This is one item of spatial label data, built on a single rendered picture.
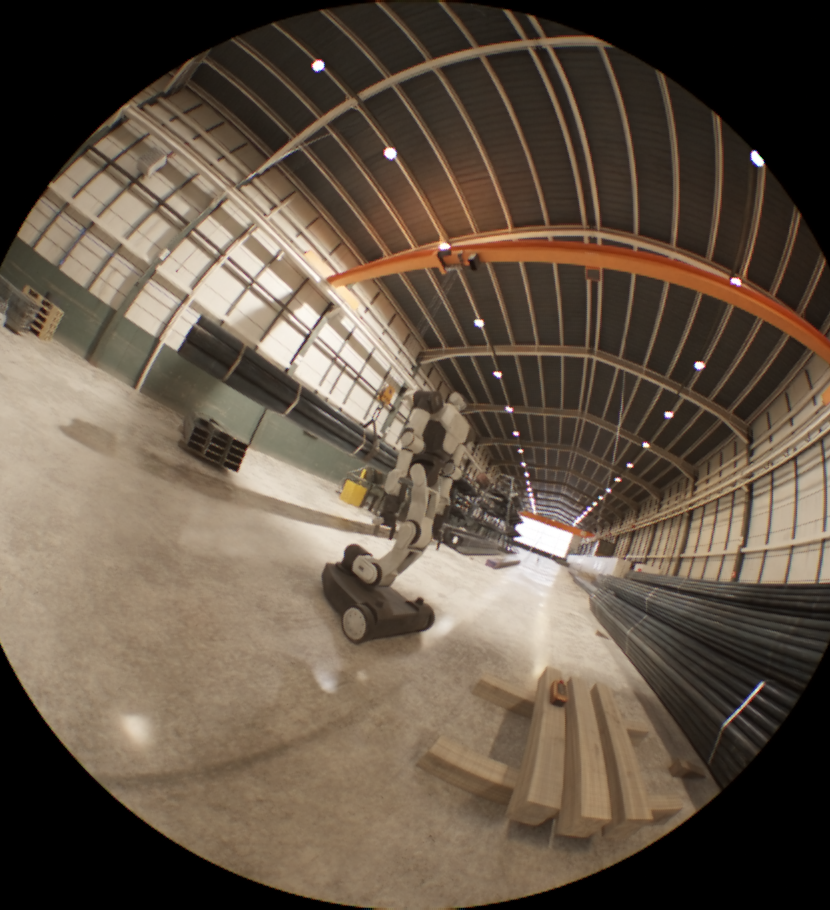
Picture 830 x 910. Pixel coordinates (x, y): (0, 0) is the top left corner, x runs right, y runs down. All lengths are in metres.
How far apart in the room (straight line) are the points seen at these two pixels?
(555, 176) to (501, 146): 1.72
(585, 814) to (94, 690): 1.17
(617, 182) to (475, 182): 4.20
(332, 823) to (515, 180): 10.16
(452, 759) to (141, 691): 0.86
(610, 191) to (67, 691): 10.42
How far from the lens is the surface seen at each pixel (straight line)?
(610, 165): 9.38
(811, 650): 1.73
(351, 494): 6.95
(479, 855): 0.95
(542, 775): 0.93
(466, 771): 0.96
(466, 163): 9.48
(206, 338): 2.79
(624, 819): 1.00
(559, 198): 9.69
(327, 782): 0.88
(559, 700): 1.28
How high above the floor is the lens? 0.77
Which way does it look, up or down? 9 degrees up
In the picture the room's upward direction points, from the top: 24 degrees clockwise
